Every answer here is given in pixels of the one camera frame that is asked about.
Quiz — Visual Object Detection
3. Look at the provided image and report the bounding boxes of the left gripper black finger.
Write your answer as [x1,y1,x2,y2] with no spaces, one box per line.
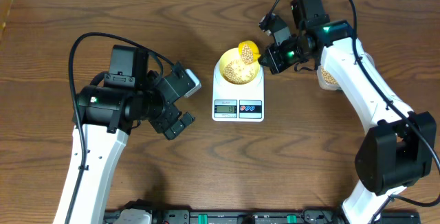
[164,120,186,140]
[180,112,195,126]

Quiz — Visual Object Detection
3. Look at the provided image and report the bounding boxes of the yellow measuring scoop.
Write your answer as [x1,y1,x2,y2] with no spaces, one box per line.
[238,41,261,65]

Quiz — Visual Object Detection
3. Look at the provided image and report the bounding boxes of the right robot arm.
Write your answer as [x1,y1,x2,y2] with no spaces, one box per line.
[258,0,439,223]

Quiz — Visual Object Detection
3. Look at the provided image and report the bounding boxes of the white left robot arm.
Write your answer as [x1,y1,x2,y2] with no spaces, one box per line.
[54,45,201,223]

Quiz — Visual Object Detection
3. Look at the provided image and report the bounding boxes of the yellow plastic bowl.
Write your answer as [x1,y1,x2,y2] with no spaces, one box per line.
[219,47,260,85]

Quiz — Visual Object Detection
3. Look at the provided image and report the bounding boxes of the soybeans in bowl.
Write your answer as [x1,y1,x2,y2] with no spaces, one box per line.
[223,60,256,85]

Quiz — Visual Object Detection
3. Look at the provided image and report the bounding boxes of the white digital kitchen scale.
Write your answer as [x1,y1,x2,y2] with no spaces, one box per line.
[212,55,265,122]

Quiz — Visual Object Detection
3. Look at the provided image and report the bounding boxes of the clear plastic container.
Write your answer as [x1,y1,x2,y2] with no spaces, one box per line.
[318,52,373,94]

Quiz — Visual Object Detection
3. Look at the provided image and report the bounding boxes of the soybeans in container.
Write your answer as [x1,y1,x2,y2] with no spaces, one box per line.
[321,67,338,85]

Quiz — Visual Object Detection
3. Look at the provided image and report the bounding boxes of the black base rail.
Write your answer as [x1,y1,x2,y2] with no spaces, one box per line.
[102,199,421,224]

